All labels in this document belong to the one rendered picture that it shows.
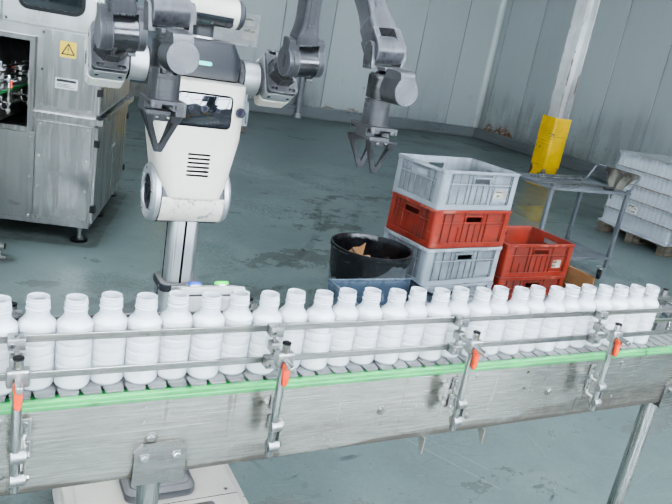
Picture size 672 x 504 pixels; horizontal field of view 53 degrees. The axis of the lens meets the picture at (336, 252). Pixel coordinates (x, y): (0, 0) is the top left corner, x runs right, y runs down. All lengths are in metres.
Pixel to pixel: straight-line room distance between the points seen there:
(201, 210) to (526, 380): 0.94
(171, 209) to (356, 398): 0.71
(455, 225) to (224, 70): 2.22
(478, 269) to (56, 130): 2.87
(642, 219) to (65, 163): 6.27
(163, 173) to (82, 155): 3.12
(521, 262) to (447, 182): 0.96
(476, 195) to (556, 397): 2.13
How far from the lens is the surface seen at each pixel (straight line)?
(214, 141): 1.80
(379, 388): 1.49
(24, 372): 1.16
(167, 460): 1.37
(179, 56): 1.22
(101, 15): 1.64
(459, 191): 3.75
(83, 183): 4.94
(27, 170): 5.00
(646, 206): 8.56
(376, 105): 1.46
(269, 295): 1.34
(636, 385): 2.10
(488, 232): 4.02
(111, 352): 1.26
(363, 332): 1.44
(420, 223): 3.78
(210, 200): 1.84
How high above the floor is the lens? 1.65
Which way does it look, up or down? 17 degrees down
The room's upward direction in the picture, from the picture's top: 10 degrees clockwise
